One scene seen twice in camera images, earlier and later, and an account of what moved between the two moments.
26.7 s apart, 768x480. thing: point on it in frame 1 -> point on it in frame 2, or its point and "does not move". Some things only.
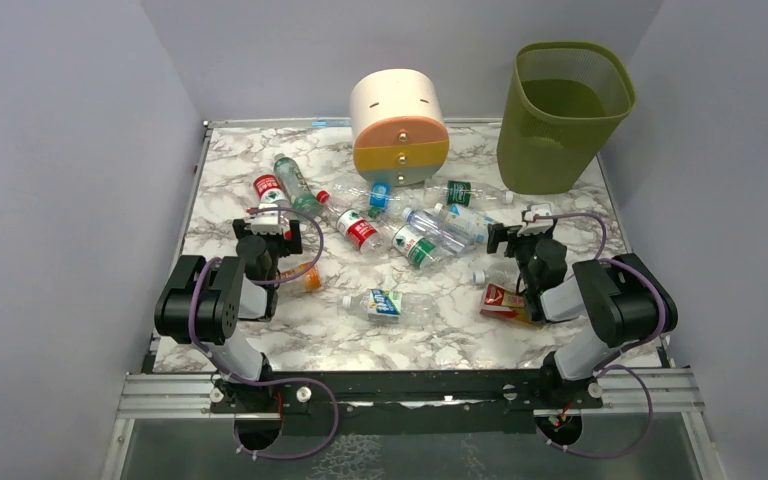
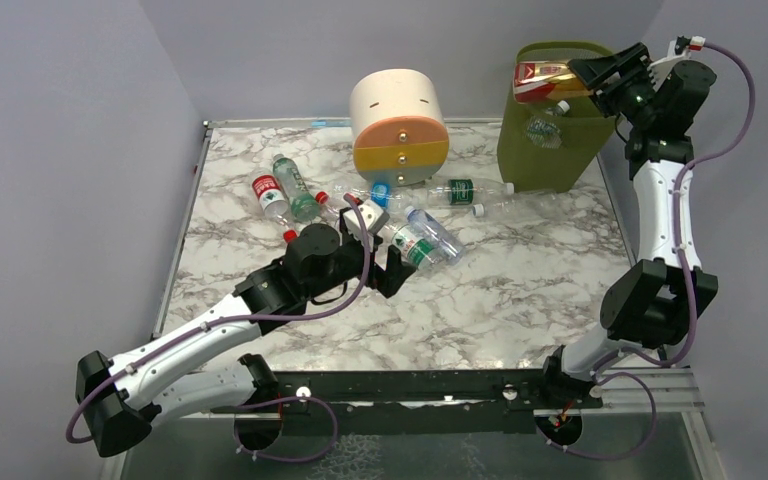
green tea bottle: [299, 193] does not move
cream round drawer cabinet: [401, 136] does not move
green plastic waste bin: [561, 104] does not move
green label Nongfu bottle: [417, 248] does not move
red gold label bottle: [504, 301] -> [540, 81]
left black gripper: [243, 229] -> [379, 265]
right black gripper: [498, 240] -> [622, 76]
